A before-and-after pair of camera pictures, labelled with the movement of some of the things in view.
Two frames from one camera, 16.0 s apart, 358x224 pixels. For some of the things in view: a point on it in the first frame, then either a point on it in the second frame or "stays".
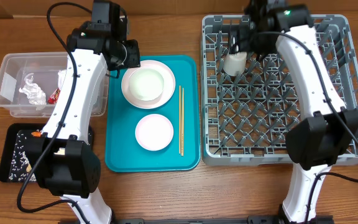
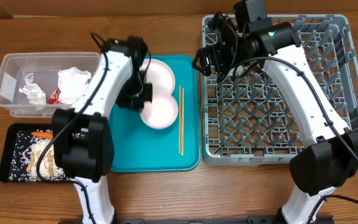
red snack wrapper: x=53 y=99 stays
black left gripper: x=133 y=59 → x=137 y=104
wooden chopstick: x=183 y=121 stays
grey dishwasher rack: x=245 y=118 stays
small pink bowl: x=154 y=132 → x=160 y=113
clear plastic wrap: x=32 y=91 stays
